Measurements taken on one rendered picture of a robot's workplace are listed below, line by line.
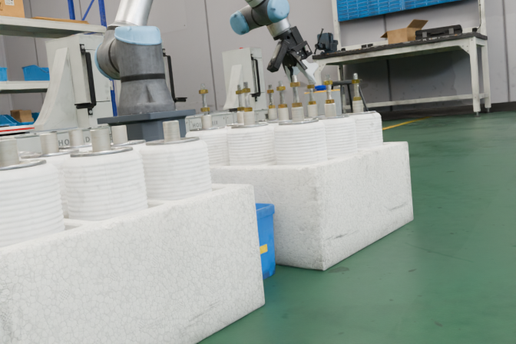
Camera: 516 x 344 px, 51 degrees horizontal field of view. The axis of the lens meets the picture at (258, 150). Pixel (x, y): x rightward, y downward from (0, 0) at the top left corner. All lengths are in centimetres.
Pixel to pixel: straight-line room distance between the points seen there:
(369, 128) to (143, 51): 60
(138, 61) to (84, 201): 79
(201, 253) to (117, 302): 14
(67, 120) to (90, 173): 264
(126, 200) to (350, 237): 49
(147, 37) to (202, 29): 604
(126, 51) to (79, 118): 193
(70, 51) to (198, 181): 266
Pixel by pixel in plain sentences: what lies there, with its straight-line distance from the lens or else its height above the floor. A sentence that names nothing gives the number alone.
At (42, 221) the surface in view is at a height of 19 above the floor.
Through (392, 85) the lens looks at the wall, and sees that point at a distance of 620.
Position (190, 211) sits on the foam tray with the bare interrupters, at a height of 17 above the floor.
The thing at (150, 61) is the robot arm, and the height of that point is 43.
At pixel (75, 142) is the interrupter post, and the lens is 94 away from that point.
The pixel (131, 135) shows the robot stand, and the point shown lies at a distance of 138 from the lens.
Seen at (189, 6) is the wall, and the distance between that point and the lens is 761.
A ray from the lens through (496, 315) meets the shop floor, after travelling 77.
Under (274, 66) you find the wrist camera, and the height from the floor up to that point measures 42.
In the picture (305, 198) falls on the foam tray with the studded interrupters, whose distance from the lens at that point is 93.
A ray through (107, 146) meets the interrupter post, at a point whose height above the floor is 26.
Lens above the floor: 29
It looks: 5 degrees down
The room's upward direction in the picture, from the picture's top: 6 degrees counter-clockwise
